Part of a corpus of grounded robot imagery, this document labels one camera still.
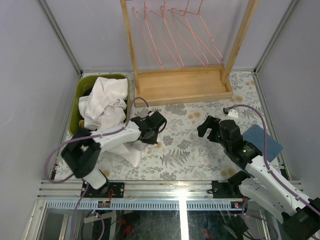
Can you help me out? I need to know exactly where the white shirt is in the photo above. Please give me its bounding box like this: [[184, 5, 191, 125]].
[[78, 76, 150, 167]]

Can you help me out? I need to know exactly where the pink wire hanger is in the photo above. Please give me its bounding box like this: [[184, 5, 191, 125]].
[[130, 0, 164, 71]]

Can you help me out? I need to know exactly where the pink hanger of plaid shirt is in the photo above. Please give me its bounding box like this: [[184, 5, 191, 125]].
[[143, 0, 184, 70]]

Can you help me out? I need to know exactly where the pink hanger of white shirt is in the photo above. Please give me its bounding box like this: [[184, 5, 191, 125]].
[[168, 0, 224, 66]]

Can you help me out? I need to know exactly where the yellow plaid flannel shirt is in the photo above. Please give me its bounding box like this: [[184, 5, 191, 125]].
[[78, 119, 85, 128]]

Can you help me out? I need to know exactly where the black shirt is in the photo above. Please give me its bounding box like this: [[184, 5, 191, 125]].
[[82, 87, 93, 97]]

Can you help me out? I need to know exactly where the pink hanger of black shirt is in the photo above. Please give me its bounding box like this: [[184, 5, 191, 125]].
[[161, 0, 209, 69]]

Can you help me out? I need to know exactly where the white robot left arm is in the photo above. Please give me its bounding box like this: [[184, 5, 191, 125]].
[[61, 111, 167, 198]]

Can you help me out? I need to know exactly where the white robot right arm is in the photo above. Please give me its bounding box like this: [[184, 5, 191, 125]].
[[197, 116, 320, 240]]

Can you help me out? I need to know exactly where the folded blue cloth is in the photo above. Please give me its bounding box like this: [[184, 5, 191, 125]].
[[223, 124, 285, 179]]

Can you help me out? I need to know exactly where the floral patterned tablecloth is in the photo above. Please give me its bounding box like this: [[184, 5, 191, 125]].
[[97, 71, 263, 181]]

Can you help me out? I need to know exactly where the wooden clothes rack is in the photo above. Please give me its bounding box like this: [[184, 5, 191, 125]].
[[120, 0, 259, 107]]

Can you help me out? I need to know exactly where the olive green plastic basket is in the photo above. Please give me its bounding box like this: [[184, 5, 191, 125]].
[[68, 73, 131, 136]]

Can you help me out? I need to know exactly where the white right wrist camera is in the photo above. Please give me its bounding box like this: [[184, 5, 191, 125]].
[[221, 107, 239, 121]]

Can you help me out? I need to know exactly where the grey slotted cable duct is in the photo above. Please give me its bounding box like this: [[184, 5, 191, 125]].
[[46, 199, 243, 211]]

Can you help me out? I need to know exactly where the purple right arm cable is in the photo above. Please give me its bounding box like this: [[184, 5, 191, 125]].
[[222, 104, 320, 240]]

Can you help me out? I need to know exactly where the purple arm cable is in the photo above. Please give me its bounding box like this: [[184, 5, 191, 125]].
[[43, 96, 152, 240], [222, 104, 320, 240]]

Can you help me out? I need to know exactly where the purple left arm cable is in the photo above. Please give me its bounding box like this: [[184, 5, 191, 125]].
[[43, 96, 152, 240]]

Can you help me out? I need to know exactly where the aluminium front frame rail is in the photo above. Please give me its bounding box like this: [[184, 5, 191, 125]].
[[37, 179, 307, 201]]

